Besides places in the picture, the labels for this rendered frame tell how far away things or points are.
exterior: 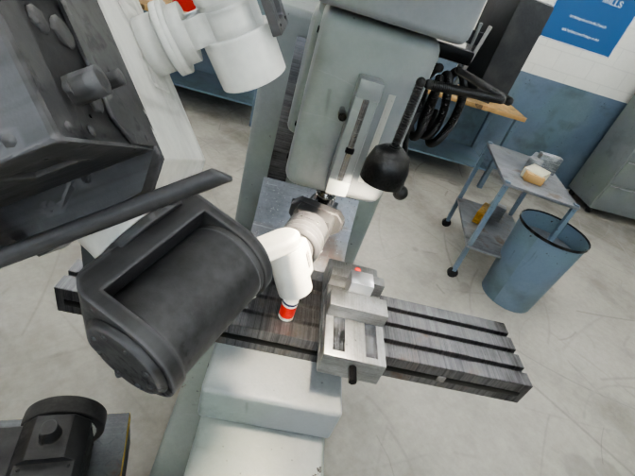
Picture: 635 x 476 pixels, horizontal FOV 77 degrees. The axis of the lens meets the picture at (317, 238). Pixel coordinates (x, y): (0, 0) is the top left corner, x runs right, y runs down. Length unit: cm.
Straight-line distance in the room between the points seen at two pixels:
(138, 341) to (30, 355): 186
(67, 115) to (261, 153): 107
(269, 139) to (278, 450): 85
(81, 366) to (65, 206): 177
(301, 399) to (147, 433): 99
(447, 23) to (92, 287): 57
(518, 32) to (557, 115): 486
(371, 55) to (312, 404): 76
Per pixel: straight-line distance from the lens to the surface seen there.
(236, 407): 104
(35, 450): 123
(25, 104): 22
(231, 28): 39
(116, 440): 145
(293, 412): 104
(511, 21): 106
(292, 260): 68
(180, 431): 167
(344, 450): 198
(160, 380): 34
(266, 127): 124
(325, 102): 72
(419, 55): 71
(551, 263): 300
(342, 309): 99
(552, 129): 596
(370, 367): 96
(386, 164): 62
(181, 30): 39
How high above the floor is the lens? 169
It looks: 35 degrees down
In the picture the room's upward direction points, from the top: 18 degrees clockwise
